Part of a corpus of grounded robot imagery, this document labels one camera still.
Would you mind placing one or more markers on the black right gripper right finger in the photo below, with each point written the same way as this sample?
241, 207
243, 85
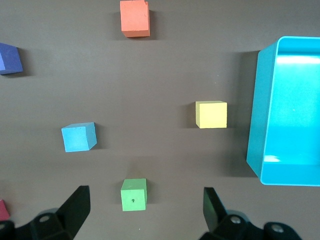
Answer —
215, 212

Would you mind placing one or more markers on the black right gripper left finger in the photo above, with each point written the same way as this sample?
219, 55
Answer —
72, 212

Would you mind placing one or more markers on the light blue foam block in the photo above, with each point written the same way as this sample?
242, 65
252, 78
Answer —
76, 138

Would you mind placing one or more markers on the green foam block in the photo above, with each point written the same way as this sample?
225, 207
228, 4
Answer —
132, 197

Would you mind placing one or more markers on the red foam block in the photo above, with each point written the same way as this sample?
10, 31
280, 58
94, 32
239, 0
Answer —
3, 211

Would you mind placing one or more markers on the yellow foam block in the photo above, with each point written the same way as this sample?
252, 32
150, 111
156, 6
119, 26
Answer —
212, 116

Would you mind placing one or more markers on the teal plastic bin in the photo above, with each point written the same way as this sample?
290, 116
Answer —
287, 112

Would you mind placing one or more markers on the purple foam block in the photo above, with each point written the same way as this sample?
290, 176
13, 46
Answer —
10, 60

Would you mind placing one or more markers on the orange foam block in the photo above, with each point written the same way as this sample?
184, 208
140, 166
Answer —
133, 17

